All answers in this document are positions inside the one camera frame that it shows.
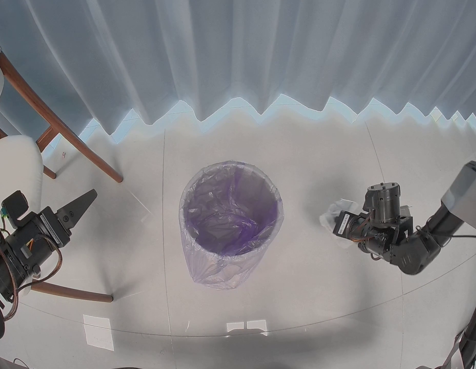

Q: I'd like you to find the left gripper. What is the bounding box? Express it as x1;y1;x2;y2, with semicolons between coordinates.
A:
3;189;98;280

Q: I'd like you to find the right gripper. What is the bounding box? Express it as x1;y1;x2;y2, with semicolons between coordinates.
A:
333;211;372;244

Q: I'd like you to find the white paper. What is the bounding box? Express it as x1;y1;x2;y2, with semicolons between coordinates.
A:
319;198;362;250

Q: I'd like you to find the purple plastic bag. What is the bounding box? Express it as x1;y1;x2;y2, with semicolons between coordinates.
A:
179;161;285;291

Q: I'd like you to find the white trash bin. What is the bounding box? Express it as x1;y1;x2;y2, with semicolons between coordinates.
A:
181;163;283;284

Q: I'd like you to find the white cushioned wooden chair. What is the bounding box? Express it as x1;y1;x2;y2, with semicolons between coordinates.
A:
0;43;123;303

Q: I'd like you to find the white curtain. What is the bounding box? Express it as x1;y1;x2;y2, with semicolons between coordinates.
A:
0;0;476;137

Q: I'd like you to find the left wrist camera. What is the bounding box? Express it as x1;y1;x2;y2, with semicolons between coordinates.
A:
0;191;30;224

